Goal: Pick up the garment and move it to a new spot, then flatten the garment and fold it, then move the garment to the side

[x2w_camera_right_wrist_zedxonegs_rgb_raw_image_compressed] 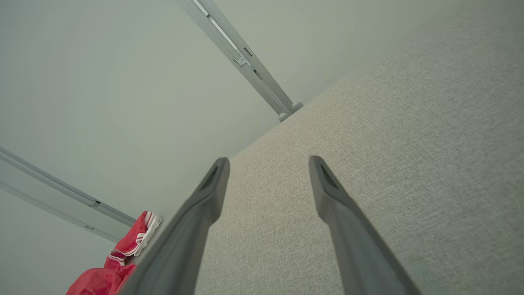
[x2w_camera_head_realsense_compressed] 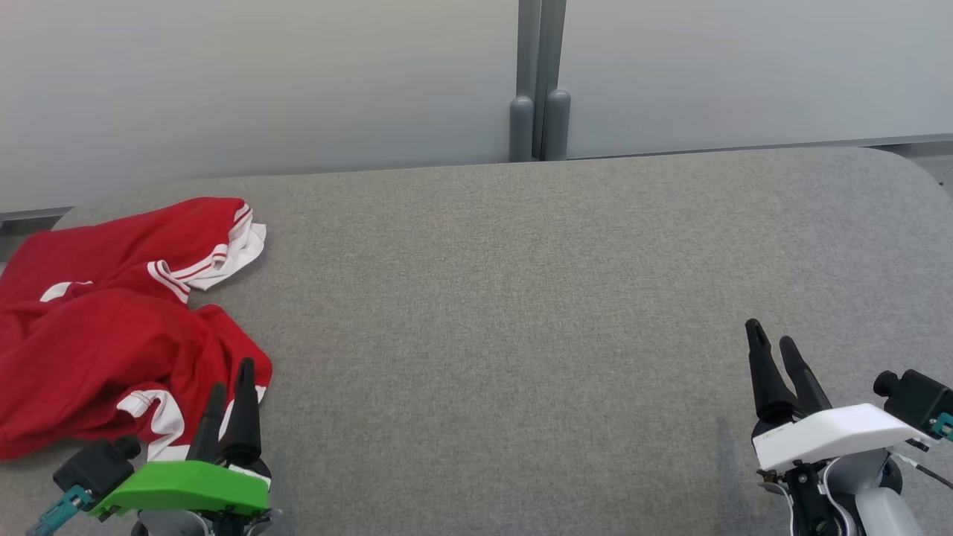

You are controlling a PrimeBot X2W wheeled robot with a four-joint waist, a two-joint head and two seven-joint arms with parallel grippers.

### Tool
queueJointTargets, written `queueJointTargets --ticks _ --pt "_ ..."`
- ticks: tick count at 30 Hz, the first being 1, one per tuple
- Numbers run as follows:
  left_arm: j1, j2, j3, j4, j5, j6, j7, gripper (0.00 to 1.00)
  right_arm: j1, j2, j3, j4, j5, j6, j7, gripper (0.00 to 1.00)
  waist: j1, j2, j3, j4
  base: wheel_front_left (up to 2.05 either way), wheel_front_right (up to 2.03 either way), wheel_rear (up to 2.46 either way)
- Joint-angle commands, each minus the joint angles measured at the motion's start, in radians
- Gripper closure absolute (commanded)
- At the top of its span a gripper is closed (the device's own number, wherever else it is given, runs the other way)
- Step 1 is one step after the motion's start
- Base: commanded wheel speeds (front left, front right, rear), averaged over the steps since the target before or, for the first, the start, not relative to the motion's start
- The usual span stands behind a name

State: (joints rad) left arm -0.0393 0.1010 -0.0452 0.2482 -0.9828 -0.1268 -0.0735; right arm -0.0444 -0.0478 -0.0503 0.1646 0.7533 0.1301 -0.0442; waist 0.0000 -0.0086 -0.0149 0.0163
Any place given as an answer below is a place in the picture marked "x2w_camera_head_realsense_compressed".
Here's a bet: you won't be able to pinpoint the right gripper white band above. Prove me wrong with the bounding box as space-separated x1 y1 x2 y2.
745 318 940 473

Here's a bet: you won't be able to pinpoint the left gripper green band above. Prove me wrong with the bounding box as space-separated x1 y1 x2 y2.
89 358 273 520

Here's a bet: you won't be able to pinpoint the red shorts white stripes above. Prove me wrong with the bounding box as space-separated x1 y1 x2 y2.
0 281 273 462

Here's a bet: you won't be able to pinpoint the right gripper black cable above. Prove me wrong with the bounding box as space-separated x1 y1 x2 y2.
890 450 953 491

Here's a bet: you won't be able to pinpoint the grey partition base rail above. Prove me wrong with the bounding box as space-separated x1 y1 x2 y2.
0 205 77 223
566 133 953 162

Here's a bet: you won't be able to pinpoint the grey partition post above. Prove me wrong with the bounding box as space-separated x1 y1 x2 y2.
538 0 572 162
509 0 542 163

